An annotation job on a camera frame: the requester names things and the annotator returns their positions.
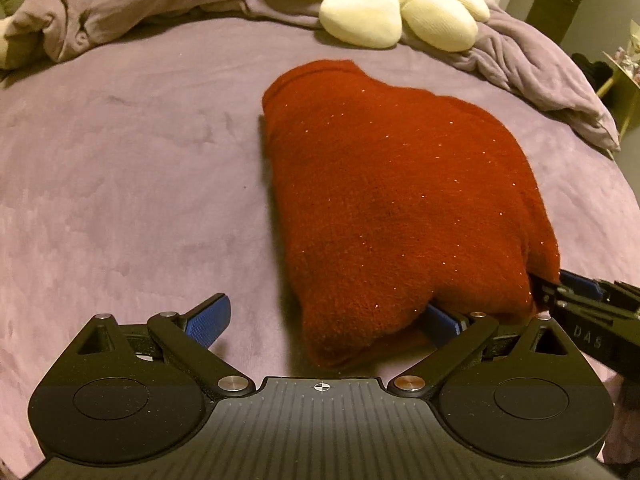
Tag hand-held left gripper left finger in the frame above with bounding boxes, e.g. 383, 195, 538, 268
65, 292, 256, 398

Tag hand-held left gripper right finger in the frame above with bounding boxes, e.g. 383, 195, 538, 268
392, 304, 583, 396

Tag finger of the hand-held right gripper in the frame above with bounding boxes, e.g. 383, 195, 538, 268
557, 269, 603, 297
529, 272, 568, 313

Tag red knit sweater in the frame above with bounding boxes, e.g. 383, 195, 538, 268
262, 59, 561, 370

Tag purple bed sheet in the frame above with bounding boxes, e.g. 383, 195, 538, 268
0, 15, 640, 476

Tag yellow stool with small things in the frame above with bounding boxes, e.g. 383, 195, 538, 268
596, 30, 640, 142

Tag purple crumpled blanket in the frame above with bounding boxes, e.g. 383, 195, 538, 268
2, 0, 622, 152

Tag cream flower-shaped plush pillow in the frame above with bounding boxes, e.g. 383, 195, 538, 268
267, 0, 492, 54

